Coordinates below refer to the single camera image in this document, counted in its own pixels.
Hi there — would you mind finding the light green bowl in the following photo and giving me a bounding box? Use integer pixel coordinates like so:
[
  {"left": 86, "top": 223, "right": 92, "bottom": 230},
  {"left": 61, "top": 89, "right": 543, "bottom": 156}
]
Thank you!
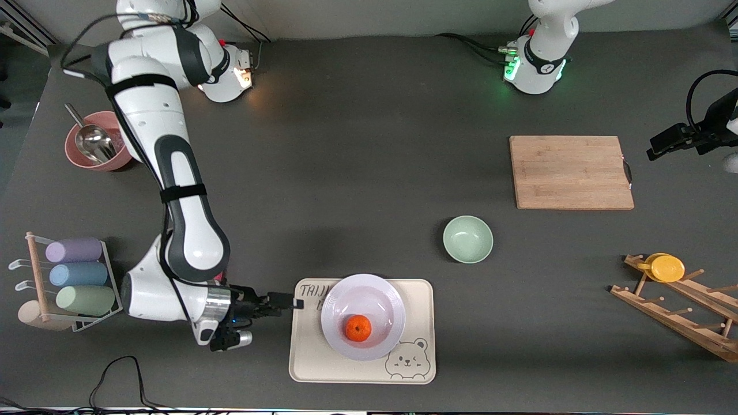
[{"left": 443, "top": 215, "right": 494, "bottom": 265}]

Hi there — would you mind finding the pink bowl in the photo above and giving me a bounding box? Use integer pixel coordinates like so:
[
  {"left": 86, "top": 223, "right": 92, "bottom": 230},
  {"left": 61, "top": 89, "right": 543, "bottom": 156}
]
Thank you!
[{"left": 65, "top": 111, "right": 138, "bottom": 172}]

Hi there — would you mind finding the wooden cutting board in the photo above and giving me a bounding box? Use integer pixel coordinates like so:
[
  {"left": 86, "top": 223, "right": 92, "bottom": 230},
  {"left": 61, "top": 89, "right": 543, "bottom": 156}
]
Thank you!
[{"left": 509, "top": 135, "right": 635, "bottom": 210}]

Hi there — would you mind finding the purple cup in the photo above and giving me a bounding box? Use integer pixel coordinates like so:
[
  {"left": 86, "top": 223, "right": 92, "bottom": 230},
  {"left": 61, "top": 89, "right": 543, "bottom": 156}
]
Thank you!
[{"left": 45, "top": 238, "right": 103, "bottom": 264}]

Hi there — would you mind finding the white round plate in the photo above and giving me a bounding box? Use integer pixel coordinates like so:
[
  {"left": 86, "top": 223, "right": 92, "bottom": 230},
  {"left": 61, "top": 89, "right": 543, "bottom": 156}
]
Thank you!
[{"left": 321, "top": 273, "right": 406, "bottom": 361}]

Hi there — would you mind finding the white wire cup rack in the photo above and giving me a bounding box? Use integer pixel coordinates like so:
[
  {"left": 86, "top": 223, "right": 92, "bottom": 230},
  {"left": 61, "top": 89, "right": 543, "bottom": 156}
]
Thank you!
[{"left": 8, "top": 233, "right": 124, "bottom": 333}]

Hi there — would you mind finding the black right arm base cable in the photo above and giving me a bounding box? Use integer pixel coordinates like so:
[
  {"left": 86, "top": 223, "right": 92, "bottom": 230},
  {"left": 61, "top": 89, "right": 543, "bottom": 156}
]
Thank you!
[{"left": 219, "top": 3, "right": 276, "bottom": 73}]

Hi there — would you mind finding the black left arm base cable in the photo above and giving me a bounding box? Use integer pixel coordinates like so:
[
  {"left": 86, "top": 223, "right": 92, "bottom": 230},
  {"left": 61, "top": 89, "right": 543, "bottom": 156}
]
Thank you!
[{"left": 435, "top": 12, "right": 540, "bottom": 63}]

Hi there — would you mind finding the wooden rack rod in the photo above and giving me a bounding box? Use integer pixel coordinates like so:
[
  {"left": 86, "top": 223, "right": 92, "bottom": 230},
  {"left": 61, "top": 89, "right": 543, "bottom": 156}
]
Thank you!
[{"left": 25, "top": 232, "right": 51, "bottom": 322}]

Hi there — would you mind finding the green cup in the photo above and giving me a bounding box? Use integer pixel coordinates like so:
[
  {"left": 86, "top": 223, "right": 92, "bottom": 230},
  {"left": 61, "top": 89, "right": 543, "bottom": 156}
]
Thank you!
[{"left": 55, "top": 285, "right": 116, "bottom": 316}]

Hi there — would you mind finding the grey metal rail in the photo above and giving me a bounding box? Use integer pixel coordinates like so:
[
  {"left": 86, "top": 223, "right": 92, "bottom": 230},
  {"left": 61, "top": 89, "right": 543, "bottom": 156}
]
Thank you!
[{"left": 0, "top": 7, "right": 58, "bottom": 56}]

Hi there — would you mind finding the wooden peg drying rack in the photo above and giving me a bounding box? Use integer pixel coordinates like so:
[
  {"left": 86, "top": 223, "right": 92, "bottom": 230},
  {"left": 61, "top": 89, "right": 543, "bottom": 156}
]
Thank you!
[{"left": 610, "top": 254, "right": 738, "bottom": 363}]

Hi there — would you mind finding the beige cup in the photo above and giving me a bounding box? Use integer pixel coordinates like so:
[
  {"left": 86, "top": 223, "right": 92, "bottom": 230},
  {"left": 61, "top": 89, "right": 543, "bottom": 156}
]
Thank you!
[{"left": 17, "top": 301, "right": 73, "bottom": 332}]

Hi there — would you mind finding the orange fruit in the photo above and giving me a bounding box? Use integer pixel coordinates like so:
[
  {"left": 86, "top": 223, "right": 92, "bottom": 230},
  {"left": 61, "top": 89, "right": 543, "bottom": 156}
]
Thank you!
[{"left": 345, "top": 315, "right": 372, "bottom": 342}]

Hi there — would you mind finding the black arm base cable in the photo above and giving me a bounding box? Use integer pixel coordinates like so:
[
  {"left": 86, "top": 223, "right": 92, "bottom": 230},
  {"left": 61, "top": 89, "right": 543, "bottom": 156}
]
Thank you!
[
  {"left": 219, "top": 3, "right": 276, "bottom": 73},
  {"left": 435, "top": 12, "right": 540, "bottom": 63}
]

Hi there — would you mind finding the black table edge cable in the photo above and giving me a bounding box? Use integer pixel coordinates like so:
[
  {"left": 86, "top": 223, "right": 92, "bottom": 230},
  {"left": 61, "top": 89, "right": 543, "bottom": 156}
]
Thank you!
[{"left": 0, "top": 356, "right": 174, "bottom": 415}]

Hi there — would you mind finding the blue cup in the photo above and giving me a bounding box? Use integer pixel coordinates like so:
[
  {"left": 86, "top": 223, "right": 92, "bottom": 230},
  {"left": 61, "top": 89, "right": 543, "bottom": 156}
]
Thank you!
[{"left": 49, "top": 262, "right": 109, "bottom": 288}]

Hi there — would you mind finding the cream bear print tray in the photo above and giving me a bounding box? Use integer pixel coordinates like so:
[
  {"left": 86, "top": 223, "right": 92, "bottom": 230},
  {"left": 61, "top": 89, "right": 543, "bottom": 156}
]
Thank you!
[{"left": 288, "top": 278, "right": 437, "bottom": 385}]

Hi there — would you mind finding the metal scoop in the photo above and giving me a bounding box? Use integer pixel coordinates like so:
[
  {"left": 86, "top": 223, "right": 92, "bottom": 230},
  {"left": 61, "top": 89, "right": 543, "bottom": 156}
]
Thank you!
[{"left": 65, "top": 103, "right": 118, "bottom": 164}]

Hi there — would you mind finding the yellow cup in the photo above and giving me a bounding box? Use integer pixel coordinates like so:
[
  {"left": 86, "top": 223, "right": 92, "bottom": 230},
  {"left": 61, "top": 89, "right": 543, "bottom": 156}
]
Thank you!
[{"left": 637, "top": 253, "right": 686, "bottom": 283}]

